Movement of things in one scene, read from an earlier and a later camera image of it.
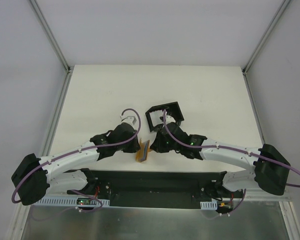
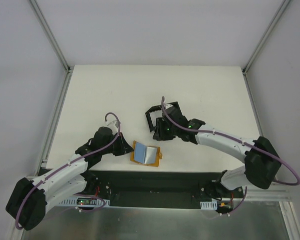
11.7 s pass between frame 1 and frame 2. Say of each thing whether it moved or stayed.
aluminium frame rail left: stayed
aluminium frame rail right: stayed
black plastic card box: stayed
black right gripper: moved
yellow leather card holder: moved
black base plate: stayed
